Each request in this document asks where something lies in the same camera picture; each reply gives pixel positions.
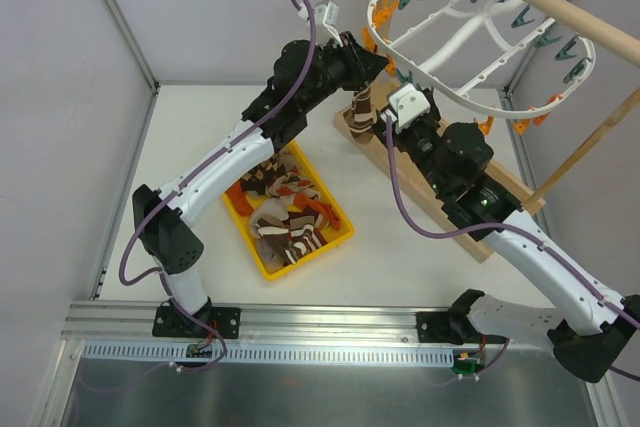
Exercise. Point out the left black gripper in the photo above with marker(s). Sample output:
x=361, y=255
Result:
x=354, y=57

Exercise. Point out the orange clothes peg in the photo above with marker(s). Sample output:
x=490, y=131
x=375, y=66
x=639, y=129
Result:
x=485, y=126
x=371, y=46

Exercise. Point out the brown white striped sock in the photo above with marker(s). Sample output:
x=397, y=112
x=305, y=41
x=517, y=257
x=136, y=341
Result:
x=360, y=117

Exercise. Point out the brown argyle sock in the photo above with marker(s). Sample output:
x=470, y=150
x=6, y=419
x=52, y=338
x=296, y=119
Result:
x=260, y=178

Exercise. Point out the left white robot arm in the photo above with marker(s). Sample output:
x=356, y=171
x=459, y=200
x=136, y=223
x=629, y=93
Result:
x=304, y=76

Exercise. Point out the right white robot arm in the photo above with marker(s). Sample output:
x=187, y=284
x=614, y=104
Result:
x=588, y=324

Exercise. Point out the white round clip hanger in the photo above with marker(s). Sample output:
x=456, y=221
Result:
x=480, y=37

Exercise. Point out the wooden hanger stand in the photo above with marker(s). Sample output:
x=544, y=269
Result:
x=454, y=158

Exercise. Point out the teal clothes peg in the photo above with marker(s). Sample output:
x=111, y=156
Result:
x=405, y=78

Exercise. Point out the yellow plastic tray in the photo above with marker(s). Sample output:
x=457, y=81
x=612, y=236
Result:
x=280, y=236

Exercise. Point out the orange sock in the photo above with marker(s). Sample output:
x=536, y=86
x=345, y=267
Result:
x=325, y=209

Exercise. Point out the green circuit board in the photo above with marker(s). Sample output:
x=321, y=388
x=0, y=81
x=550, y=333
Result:
x=465, y=364

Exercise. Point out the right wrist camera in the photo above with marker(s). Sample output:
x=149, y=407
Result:
x=407, y=103

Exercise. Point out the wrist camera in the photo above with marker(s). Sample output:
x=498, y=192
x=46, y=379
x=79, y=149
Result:
x=324, y=17
x=407, y=103

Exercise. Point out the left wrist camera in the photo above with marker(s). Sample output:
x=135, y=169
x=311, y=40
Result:
x=324, y=17

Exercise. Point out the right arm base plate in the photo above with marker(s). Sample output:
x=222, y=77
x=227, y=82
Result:
x=434, y=327

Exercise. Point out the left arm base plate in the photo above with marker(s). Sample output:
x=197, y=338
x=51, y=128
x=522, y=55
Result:
x=170, y=323

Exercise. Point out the aluminium mounting rail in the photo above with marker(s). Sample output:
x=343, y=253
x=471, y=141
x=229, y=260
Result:
x=277, y=324

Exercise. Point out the perforated cable duct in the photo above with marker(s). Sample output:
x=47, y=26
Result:
x=270, y=354

